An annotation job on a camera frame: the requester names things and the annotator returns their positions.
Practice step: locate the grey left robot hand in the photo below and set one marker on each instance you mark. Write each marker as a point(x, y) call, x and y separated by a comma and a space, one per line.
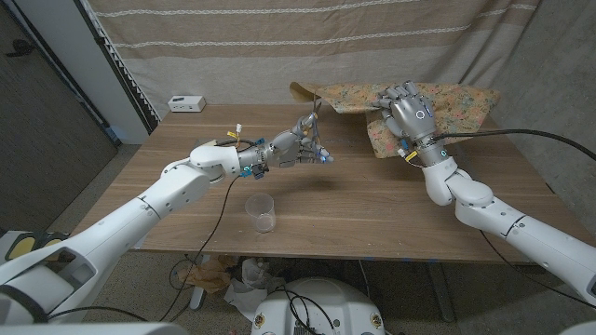
point(284, 149)

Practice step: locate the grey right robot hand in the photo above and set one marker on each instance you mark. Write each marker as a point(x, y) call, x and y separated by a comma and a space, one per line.
point(414, 116)

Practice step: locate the grey scissors with yellow grips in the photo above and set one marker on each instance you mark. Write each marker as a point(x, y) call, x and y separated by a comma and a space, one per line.
point(316, 107)

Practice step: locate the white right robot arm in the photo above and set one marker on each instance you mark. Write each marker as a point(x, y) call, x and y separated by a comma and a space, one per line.
point(535, 242)

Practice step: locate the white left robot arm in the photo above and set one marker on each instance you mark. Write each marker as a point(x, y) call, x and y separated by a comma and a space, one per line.
point(116, 228)

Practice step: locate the clear plastic cup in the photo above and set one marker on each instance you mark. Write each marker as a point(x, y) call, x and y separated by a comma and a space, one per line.
point(261, 211)

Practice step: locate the crumpled white paper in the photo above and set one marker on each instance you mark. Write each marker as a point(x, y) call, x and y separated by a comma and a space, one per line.
point(251, 284)

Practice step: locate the crumpled brown paper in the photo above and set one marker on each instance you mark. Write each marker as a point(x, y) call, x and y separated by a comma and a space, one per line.
point(205, 275)

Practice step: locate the beige striped curtain backdrop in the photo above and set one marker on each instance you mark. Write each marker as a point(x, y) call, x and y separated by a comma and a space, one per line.
point(302, 56)

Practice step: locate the white power strip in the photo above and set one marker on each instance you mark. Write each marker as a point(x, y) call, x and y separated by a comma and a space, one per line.
point(186, 104)

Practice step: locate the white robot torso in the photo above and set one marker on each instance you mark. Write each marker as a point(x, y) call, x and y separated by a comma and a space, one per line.
point(326, 302)

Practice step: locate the white table leg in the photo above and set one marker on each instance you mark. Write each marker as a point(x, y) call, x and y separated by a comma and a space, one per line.
point(198, 293)

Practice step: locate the grey table leg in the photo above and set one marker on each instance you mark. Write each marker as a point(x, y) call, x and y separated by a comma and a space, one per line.
point(440, 293)

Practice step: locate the black pole with zigzag strip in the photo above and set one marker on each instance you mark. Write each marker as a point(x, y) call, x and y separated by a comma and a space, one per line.
point(116, 60)

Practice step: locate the yellow and black foot pedals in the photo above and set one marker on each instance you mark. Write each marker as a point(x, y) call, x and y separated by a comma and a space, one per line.
point(25, 246)

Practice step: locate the white floor platform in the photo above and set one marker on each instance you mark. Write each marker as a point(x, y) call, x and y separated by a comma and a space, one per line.
point(4, 251)

